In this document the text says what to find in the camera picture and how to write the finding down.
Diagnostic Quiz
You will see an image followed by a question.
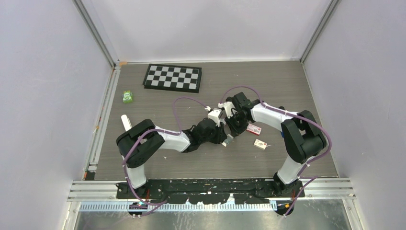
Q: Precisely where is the white stapler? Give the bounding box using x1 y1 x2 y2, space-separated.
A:
121 115 132 131

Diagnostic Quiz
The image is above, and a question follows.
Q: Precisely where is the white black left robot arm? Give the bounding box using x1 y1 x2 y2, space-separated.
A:
116 118 227 198

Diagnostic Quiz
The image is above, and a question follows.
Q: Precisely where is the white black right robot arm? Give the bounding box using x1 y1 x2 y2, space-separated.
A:
218 92 327 197

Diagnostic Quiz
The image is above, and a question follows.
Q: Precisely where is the red staple box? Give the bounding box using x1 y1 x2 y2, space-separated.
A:
246 124 262 136

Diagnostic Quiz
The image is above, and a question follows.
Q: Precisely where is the white staple box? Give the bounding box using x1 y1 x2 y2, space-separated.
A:
253 139 267 150

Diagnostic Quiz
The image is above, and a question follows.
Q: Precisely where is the black white chessboard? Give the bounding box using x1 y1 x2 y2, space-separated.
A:
143 64 203 93

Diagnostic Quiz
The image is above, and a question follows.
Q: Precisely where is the green toy block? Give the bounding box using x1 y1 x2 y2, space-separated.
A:
123 91 133 104

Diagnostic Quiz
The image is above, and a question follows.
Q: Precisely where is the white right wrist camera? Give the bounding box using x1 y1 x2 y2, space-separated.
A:
218 102 237 118

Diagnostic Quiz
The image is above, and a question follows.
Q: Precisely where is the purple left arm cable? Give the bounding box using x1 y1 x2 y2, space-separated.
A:
122 96 210 212

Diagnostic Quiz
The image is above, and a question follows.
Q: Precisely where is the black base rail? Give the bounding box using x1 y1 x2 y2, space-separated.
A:
115 179 303 205

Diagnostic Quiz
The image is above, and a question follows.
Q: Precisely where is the slotted cable duct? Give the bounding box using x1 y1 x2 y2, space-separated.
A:
79 201 277 212

